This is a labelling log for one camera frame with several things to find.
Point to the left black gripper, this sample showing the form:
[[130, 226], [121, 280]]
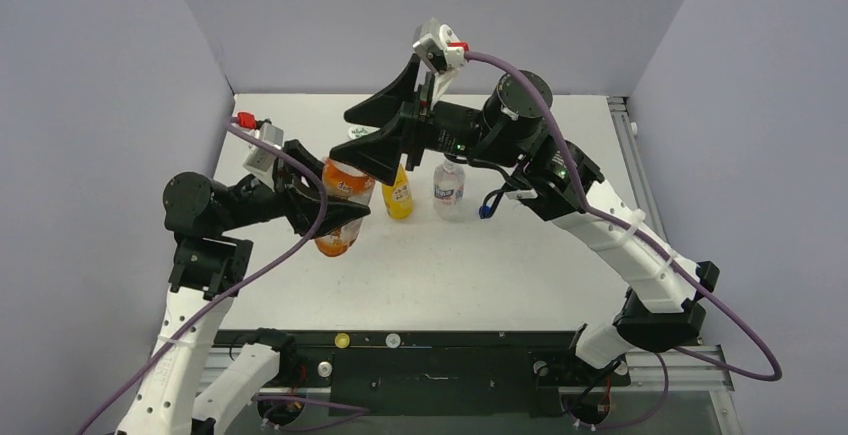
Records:
[[296, 196]]

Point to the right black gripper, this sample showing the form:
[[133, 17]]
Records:
[[416, 124]]

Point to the white orange bottle cap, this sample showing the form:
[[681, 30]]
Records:
[[356, 132]]

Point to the orange drink bottle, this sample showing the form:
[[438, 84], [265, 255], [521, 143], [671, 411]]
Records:
[[350, 191]]

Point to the yellow juice bottle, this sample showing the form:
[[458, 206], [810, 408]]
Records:
[[397, 197]]

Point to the clear water bottle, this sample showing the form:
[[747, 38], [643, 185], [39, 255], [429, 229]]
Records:
[[448, 190]]

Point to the yellow juice bottle cap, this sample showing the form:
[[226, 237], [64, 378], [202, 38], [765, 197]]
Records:
[[342, 340]]

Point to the white water bottle cap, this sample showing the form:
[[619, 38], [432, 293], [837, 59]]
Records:
[[393, 340]]

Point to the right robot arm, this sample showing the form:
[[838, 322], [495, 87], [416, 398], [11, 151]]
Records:
[[513, 132]]

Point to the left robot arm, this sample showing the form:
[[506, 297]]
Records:
[[210, 269]]

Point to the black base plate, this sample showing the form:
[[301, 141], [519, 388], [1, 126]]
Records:
[[459, 373]]

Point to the aluminium frame rail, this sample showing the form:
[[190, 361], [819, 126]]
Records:
[[626, 135]]

